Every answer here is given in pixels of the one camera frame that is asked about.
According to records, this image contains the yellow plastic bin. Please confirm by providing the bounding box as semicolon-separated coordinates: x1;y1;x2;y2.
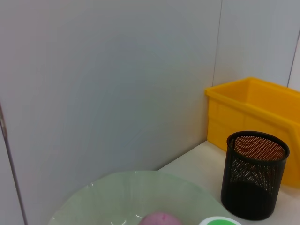
204;76;300;188

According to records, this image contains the translucent green fruit plate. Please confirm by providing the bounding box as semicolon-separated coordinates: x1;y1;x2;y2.
48;170;227;225

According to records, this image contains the pink peach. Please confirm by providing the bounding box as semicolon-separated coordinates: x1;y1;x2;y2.
138;211;185;225

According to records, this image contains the clear green-label water bottle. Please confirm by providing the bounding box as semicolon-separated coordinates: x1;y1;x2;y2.
198;216;244;225

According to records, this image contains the black mesh pen holder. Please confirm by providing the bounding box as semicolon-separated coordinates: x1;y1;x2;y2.
220;130;290;221

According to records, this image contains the thin black cable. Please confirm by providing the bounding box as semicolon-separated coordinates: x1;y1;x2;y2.
0;102;29;225

